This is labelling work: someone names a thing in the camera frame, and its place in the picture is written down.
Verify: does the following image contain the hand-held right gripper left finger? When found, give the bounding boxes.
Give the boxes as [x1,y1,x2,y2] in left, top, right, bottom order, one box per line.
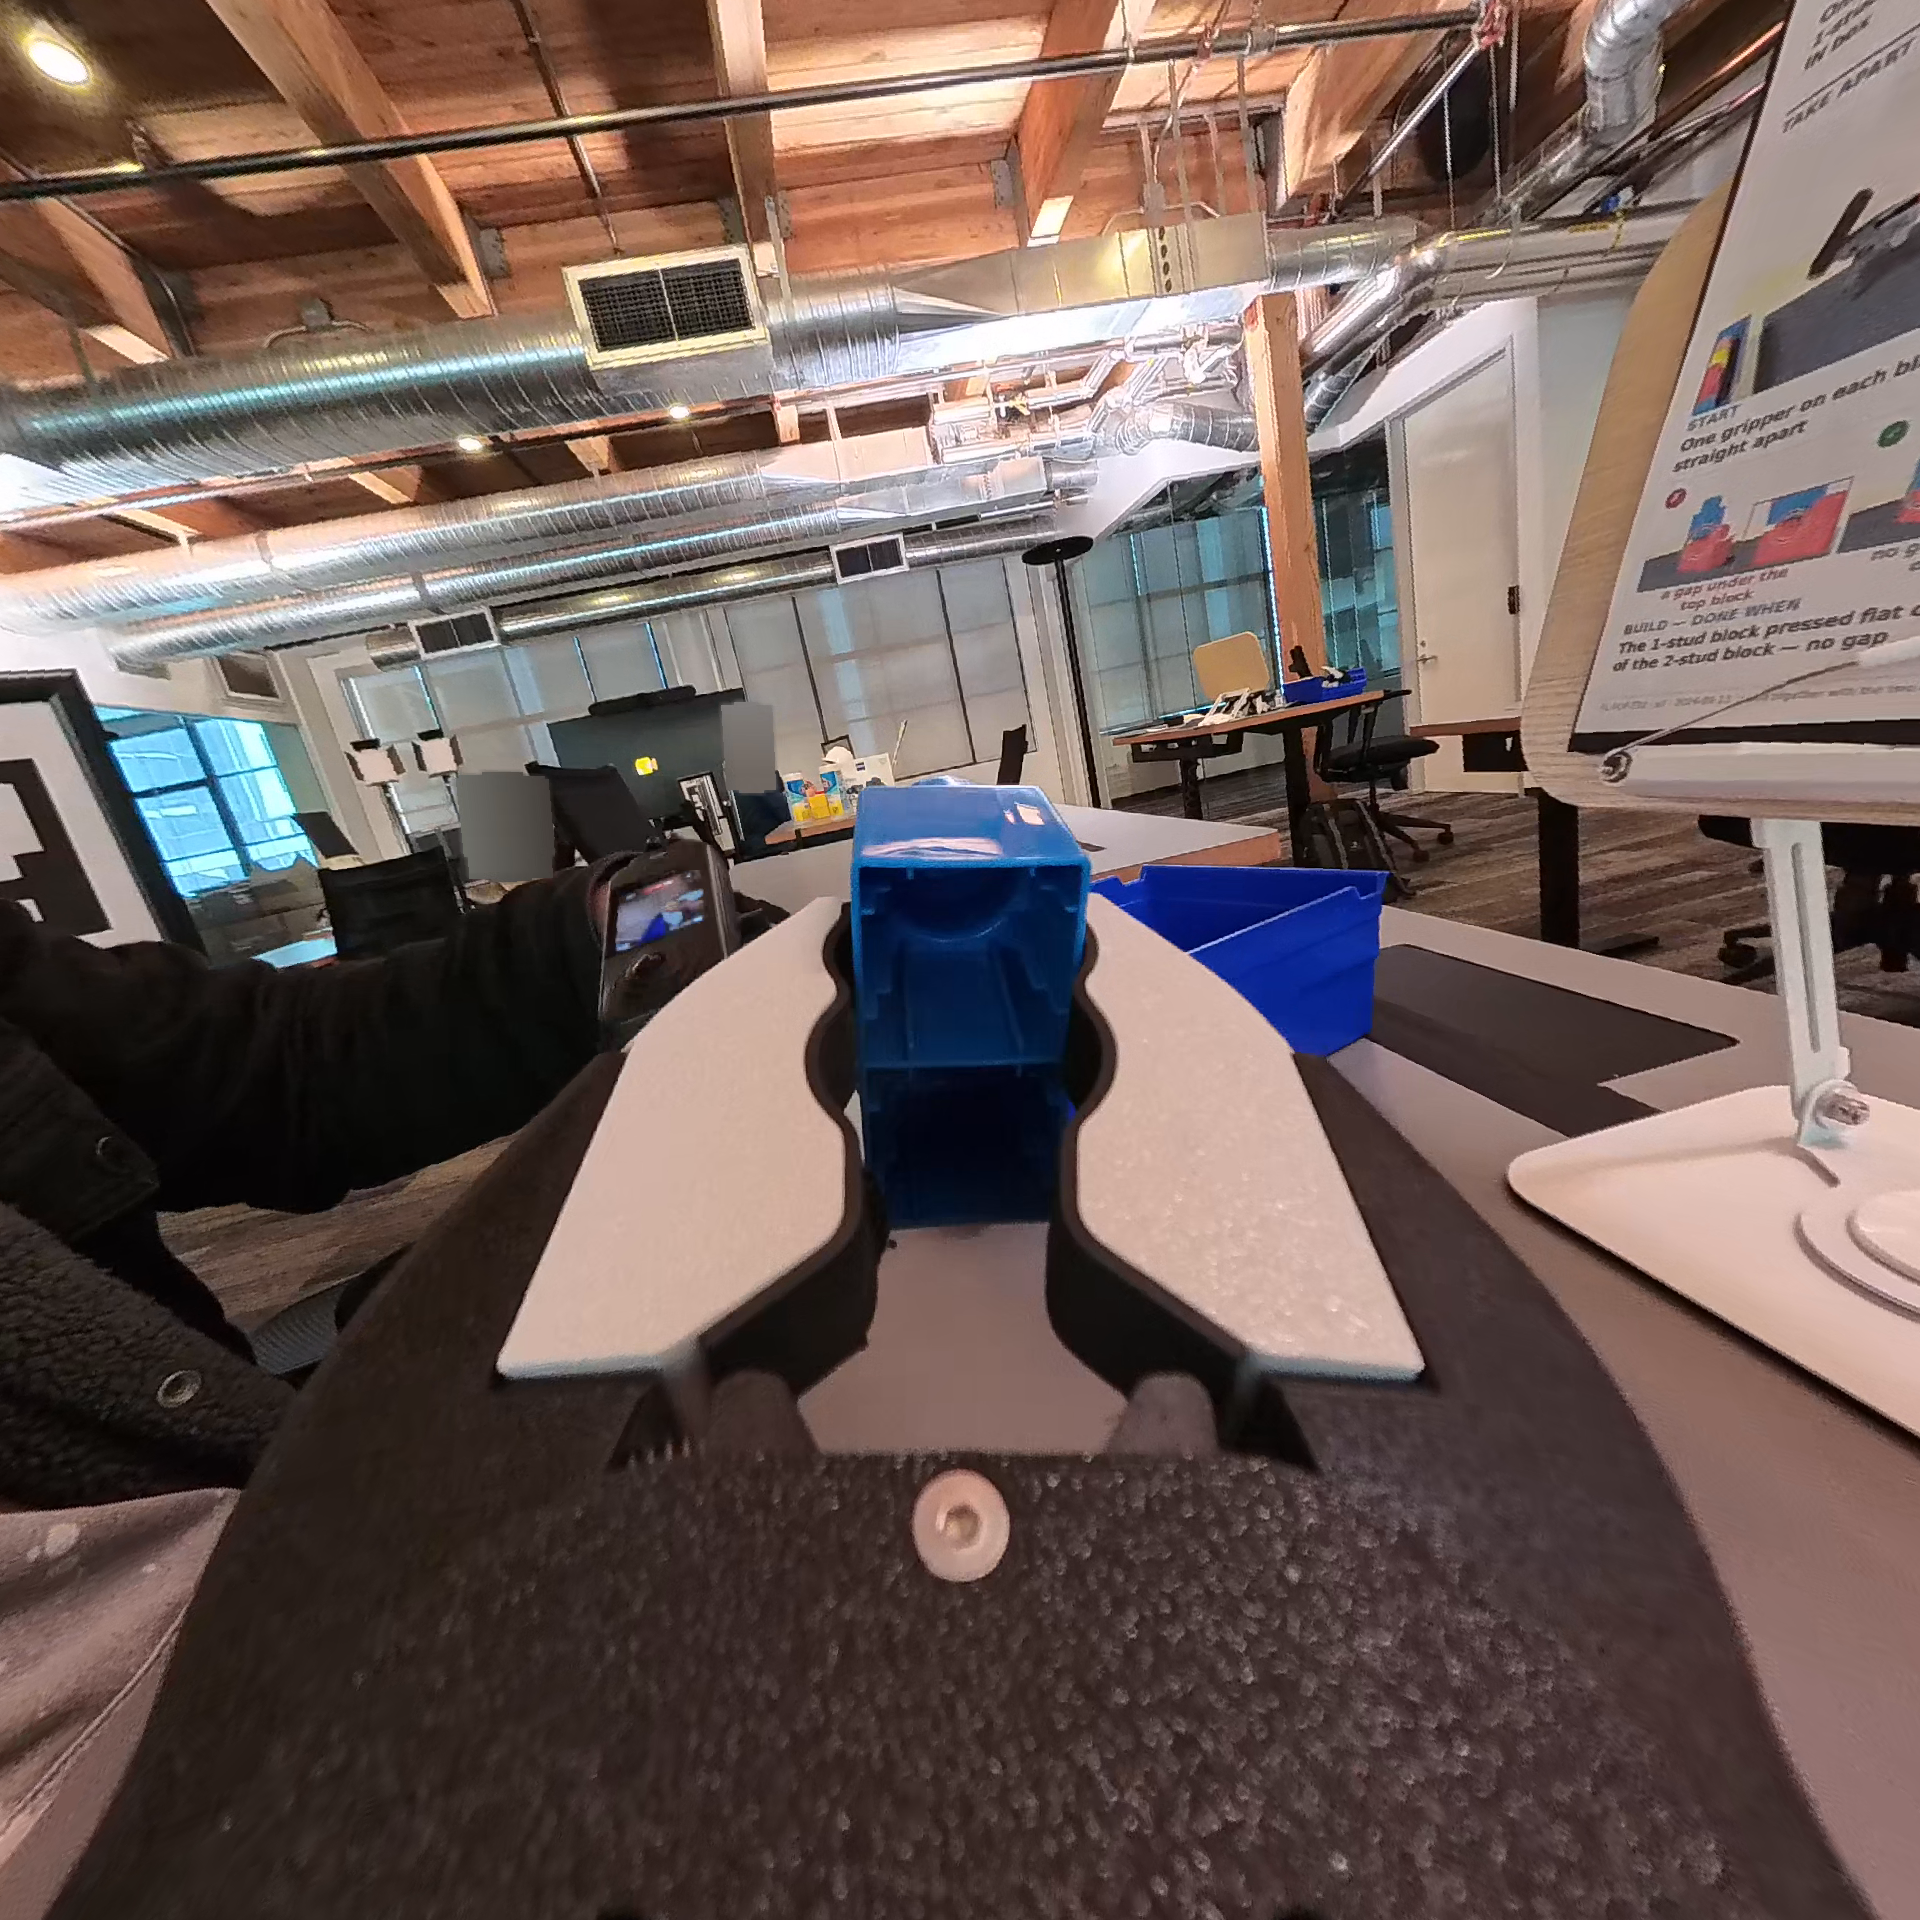
[494,896,879,1420]

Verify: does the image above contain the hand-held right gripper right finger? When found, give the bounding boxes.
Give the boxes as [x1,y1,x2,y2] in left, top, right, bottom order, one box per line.
[1049,896,1429,1389]

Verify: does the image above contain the blue bin with block pile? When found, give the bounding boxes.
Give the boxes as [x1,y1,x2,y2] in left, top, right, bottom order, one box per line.
[1091,864,1389,1056]

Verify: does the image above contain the blue two-stud mega block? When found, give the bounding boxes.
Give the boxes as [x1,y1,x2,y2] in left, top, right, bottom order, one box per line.
[850,781,1093,1234]

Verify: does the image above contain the person's left forearm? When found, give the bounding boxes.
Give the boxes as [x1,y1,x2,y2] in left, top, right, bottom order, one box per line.
[0,861,647,1217]

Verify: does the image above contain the black mesh chair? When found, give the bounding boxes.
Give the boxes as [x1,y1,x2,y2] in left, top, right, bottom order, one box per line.
[318,856,468,962]

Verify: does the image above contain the black backpack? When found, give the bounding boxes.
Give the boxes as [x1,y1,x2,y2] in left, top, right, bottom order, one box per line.
[1297,795,1403,901]

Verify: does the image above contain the instruction sheet on white stand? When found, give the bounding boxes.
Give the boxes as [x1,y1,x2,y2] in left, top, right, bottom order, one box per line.
[1508,0,1920,1442]

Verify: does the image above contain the black office chair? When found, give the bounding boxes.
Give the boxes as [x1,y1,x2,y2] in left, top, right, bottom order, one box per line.
[1318,690,1454,856]

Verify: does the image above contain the far wooden desk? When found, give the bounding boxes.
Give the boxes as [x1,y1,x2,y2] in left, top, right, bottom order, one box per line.
[1112,690,1389,819]

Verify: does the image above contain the wooden desk with black legs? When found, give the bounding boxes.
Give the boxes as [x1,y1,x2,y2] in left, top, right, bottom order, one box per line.
[1409,720,1658,954]

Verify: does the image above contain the black floor lamp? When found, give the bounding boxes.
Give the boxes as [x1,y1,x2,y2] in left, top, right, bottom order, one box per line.
[1025,541,1105,813]

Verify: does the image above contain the ceiling air vent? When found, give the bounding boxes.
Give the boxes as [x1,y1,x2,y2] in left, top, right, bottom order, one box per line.
[562,246,771,369]

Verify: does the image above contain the black-framed marker sign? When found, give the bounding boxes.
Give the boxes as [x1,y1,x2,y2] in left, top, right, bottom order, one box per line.
[0,671,204,949]

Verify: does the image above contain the white door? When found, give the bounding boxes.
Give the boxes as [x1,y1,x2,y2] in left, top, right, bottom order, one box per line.
[1389,338,1520,731]

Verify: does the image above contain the light grey garment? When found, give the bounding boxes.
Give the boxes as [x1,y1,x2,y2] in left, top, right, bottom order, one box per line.
[0,1485,242,1920]

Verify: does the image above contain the printed instruction sheet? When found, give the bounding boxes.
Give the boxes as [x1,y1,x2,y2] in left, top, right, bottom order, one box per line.
[1567,0,1920,753]

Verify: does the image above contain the dark wall screen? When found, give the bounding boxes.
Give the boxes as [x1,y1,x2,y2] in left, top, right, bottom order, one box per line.
[549,690,743,834]

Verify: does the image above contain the silver ventilation duct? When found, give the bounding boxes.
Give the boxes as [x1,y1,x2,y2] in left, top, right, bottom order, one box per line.
[0,0,1774,678]

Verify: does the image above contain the wooden post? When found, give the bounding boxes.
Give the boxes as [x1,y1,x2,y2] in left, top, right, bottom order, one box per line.
[1240,293,1329,684]

